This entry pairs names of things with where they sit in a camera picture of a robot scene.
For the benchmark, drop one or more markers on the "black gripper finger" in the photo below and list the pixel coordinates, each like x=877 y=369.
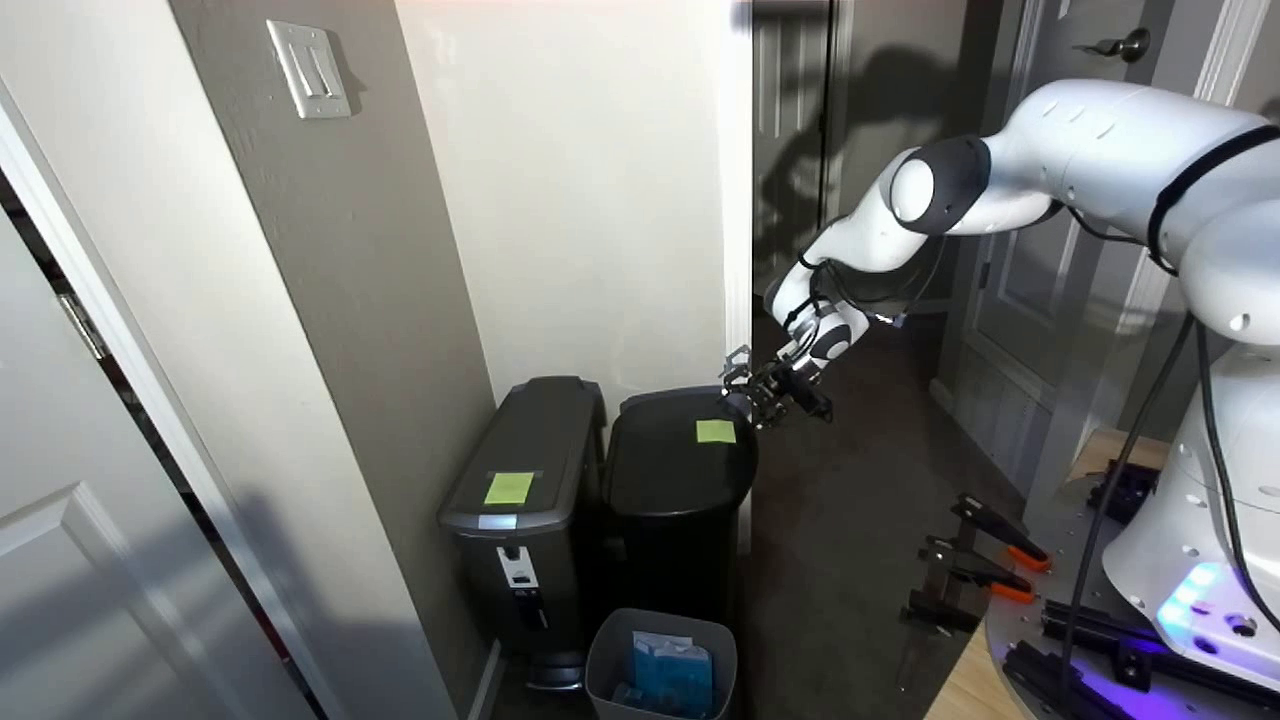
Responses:
x=757 y=409
x=738 y=369

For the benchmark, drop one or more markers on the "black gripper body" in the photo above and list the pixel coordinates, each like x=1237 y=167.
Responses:
x=820 y=333

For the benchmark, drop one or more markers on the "black bin with lid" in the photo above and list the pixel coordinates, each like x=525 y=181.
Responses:
x=673 y=501

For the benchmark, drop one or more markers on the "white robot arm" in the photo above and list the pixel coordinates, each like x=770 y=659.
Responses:
x=1188 y=197

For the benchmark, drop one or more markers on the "green sticky note front bin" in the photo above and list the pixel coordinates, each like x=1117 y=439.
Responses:
x=714 y=432

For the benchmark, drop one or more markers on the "green sticky note bin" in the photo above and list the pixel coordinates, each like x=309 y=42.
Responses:
x=508 y=490
x=714 y=432

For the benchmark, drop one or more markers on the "grey step trash bin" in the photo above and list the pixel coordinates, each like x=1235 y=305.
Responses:
x=520 y=567

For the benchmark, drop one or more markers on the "green sticky note rear bin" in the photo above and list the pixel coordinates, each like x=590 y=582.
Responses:
x=508 y=490

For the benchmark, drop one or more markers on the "small grey wastebasket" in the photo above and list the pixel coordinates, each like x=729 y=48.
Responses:
x=655 y=667

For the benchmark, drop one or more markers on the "white interior panel door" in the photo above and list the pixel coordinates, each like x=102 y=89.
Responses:
x=113 y=607

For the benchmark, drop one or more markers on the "red handled clamp lower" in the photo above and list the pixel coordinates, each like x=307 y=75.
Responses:
x=976 y=568

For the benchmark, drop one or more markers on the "silver lever door handle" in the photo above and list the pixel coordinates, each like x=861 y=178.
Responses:
x=1127 y=48

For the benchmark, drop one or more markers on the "white wall light switch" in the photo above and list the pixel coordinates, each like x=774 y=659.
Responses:
x=309 y=68

